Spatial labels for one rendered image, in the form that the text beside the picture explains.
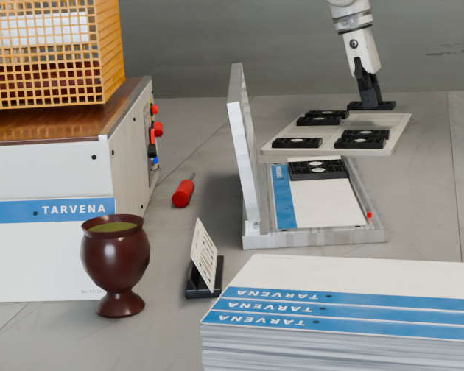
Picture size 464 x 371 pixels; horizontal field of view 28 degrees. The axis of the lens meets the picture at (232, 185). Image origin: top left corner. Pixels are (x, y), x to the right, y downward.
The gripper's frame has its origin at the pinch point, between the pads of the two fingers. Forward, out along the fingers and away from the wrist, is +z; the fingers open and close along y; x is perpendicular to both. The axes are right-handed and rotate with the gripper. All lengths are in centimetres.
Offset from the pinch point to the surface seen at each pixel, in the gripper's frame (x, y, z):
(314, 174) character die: 2.0, -47.6, 4.9
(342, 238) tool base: -8, -75, 9
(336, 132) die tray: 8.8, -2.7, 5.6
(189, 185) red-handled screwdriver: 22, -55, 1
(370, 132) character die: 0.3, -8.0, 6.2
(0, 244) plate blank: 28, -102, -5
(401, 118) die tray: -2.5, 13.6, 8.0
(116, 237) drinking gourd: 9, -106, -4
